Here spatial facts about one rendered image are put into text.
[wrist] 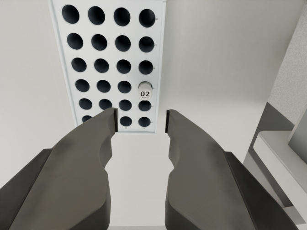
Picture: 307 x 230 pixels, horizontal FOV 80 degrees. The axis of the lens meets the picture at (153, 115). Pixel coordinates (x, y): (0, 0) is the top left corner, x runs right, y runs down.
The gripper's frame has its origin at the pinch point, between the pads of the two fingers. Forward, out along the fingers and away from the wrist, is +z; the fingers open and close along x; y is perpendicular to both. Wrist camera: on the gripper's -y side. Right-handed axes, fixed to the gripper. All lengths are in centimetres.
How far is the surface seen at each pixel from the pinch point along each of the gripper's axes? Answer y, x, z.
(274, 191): 35, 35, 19
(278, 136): 3.5, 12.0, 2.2
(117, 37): -3.4, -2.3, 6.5
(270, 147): 3.5, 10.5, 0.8
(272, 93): 36, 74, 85
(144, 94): 0.7, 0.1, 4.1
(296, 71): 23, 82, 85
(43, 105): 4.9, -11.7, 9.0
